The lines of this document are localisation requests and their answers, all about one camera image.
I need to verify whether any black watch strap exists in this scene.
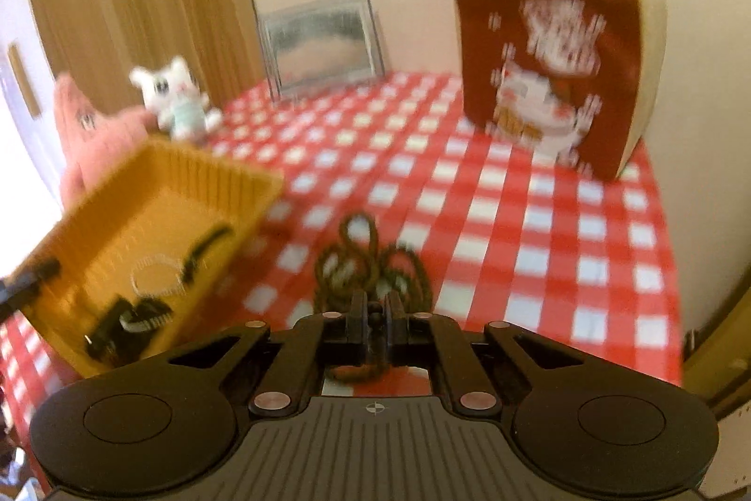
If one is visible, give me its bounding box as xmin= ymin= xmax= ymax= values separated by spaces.
xmin=179 ymin=224 xmax=233 ymax=285

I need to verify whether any white bunny plush toy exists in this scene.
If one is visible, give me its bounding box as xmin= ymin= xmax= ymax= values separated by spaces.
xmin=129 ymin=56 xmax=223 ymax=144

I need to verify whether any red lucky cat cushion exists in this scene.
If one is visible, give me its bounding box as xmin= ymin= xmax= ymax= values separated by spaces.
xmin=456 ymin=0 xmax=667 ymax=182

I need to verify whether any pink starfish plush toy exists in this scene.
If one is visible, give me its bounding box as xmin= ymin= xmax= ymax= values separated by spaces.
xmin=54 ymin=72 xmax=157 ymax=210

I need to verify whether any silver sand art frame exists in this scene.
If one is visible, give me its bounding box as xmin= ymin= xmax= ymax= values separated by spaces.
xmin=259 ymin=0 xmax=386 ymax=102

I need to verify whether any yellow plastic tray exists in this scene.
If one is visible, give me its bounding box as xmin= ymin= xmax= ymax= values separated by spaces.
xmin=20 ymin=139 xmax=284 ymax=378

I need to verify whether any red white checkered tablecloth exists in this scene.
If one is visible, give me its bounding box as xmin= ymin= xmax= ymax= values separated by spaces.
xmin=1 ymin=72 xmax=681 ymax=432

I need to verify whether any dark wooden bead necklace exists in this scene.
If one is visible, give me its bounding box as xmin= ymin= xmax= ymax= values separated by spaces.
xmin=313 ymin=209 xmax=434 ymax=383

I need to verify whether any wooden wall hook strip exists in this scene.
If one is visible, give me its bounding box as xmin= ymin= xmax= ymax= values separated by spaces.
xmin=8 ymin=42 xmax=42 ymax=118

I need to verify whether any black leather band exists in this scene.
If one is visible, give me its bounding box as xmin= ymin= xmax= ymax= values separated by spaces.
xmin=84 ymin=296 xmax=173 ymax=366

